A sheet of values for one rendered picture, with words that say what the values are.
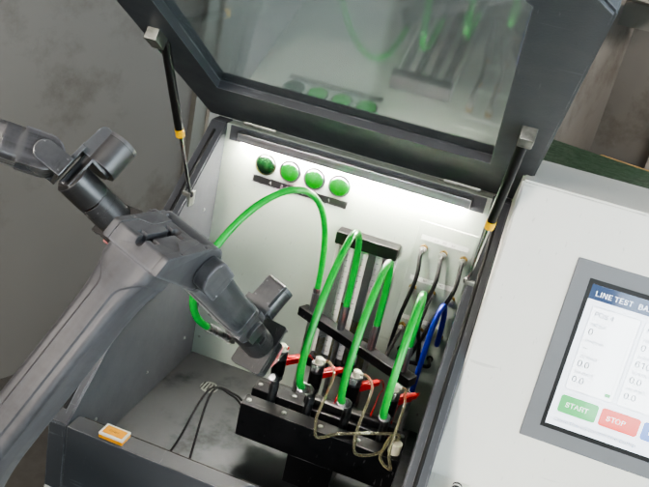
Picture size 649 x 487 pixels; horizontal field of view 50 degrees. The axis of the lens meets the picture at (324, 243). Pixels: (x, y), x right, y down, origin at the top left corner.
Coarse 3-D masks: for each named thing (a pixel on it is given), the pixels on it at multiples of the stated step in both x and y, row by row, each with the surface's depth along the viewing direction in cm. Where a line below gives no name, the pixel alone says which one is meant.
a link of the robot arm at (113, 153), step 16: (48, 144) 105; (96, 144) 110; (112, 144) 111; (128, 144) 112; (48, 160) 105; (64, 160) 106; (96, 160) 109; (112, 160) 110; (128, 160) 113; (112, 176) 111
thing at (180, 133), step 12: (168, 48) 127; (168, 60) 128; (168, 72) 130; (168, 84) 132; (180, 108) 137; (180, 120) 138; (180, 132) 140; (180, 144) 143; (192, 192) 153; (192, 204) 155
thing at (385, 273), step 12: (384, 264) 131; (384, 276) 128; (372, 288) 126; (384, 288) 143; (372, 300) 124; (384, 300) 144; (360, 324) 122; (360, 336) 122; (372, 336) 148; (372, 348) 149; (348, 360) 122; (348, 372) 122; (348, 408) 137
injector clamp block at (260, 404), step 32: (256, 384) 151; (256, 416) 144; (288, 416) 142; (320, 416) 146; (288, 448) 144; (320, 448) 141; (352, 448) 139; (288, 480) 146; (320, 480) 144; (384, 480) 139
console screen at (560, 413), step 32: (576, 288) 127; (608, 288) 125; (640, 288) 124; (576, 320) 127; (608, 320) 126; (640, 320) 125; (576, 352) 128; (608, 352) 126; (640, 352) 125; (544, 384) 130; (576, 384) 128; (608, 384) 127; (640, 384) 126; (544, 416) 130; (576, 416) 129; (608, 416) 127; (640, 416) 126; (576, 448) 129; (608, 448) 128; (640, 448) 127
